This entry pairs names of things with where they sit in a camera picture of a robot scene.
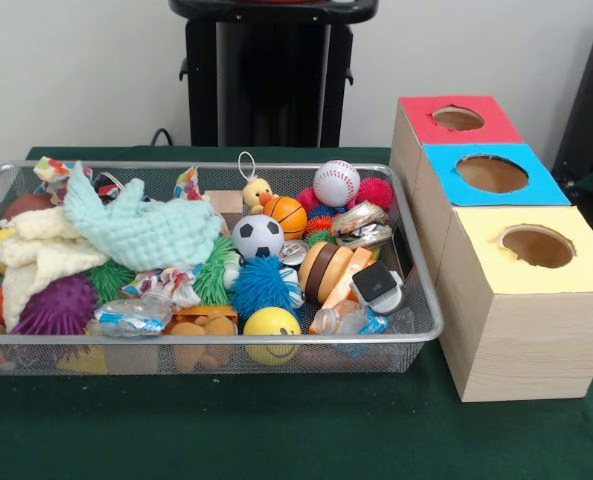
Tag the mint green knitted cloth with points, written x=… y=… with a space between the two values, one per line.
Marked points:
x=141 y=230

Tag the wooden box with three holes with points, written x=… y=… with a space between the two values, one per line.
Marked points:
x=526 y=340

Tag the small orange basketball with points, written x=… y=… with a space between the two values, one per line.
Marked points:
x=288 y=215

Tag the black and white soccer ball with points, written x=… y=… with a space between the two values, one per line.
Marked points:
x=258 y=235

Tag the toy hamburger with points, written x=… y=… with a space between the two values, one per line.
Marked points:
x=326 y=270

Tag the blue fuzzy puffer ball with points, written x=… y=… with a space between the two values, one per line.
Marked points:
x=263 y=285

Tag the yellow duck plush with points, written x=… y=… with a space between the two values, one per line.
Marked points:
x=256 y=192

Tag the white baseball with red stitching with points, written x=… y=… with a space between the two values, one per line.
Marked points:
x=336 y=184

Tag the yellow smiley ball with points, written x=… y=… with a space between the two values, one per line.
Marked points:
x=268 y=322

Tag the purple spiky ball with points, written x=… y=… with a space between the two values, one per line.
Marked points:
x=61 y=305

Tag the cream knitted cloth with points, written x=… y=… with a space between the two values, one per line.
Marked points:
x=36 y=270

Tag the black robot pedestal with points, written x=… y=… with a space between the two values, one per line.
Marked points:
x=266 y=90

